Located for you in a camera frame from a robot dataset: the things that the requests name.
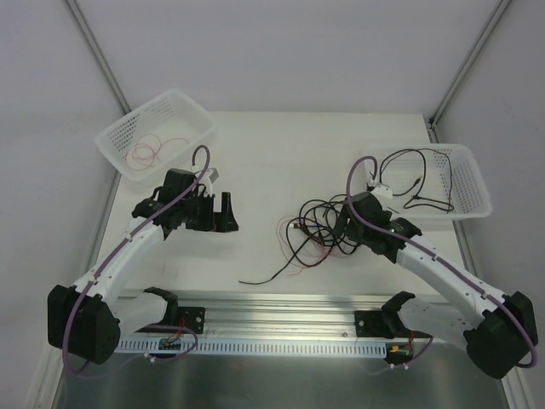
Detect white slotted cable duct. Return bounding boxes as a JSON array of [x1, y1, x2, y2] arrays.
[[116, 336, 387, 359]]

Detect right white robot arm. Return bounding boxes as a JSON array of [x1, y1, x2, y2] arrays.
[[336, 192, 538, 379]]

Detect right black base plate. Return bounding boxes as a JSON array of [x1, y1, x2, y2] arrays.
[[353, 310, 410, 339]]

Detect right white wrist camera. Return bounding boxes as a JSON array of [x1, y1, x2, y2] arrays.
[[366, 181, 393, 200]]

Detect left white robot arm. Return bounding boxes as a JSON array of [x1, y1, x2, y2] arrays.
[[47, 168, 238, 365]]

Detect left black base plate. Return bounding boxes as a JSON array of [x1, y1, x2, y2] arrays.
[[174, 306, 206, 335]]

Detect black usb cable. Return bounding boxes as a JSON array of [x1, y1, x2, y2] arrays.
[[283, 193, 363, 274], [402, 147, 456, 214]]

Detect thin black wire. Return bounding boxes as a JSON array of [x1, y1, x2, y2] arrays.
[[369, 147, 427, 210]]

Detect left aluminium frame post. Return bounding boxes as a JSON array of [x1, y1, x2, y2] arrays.
[[62, 0, 132, 115]]

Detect thick black cable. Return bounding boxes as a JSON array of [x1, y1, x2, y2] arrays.
[[238, 238, 316, 285]]

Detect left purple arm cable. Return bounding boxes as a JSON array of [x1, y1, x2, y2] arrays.
[[61, 145, 212, 378]]

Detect right aluminium frame post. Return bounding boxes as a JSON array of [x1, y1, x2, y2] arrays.
[[428, 0, 513, 130]]

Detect white plastic basket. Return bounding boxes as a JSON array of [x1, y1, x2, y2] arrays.
[[95, 89, 216, 185], [365, 144, 492, 221]]

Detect left white plastic basket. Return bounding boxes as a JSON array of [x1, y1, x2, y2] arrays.
[[95, 89, 216, 185]]

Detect right white plastic basket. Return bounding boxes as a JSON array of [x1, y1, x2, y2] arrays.
[[365, 144, 492, 221]]

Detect aluminium frame post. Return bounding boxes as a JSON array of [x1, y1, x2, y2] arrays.
[[62, 0, 132, 115], [428, 0, 513, 130]]

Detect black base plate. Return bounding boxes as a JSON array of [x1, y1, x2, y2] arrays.
[[174, 306, 206, 335], [353, 310, 410, 339]]

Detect thin red wire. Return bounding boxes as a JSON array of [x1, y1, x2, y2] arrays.
[[276, 215, 341, 274], [123, 134, 191, 170]]

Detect aluminium mounting rail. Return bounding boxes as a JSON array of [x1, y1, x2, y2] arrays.
[[118, 291, 427, 342]]

